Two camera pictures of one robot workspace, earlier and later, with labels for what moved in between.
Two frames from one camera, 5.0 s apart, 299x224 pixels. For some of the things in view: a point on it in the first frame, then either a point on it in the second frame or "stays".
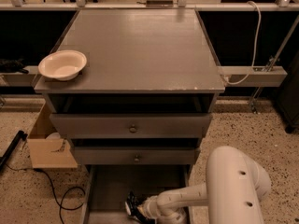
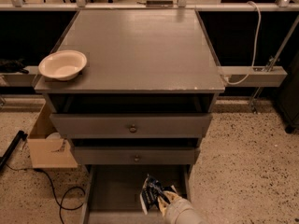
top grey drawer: [133, 125] stays
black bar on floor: [21, 135] stays
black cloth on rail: [10, 65] stays
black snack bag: [132, 209] → [151, 191]
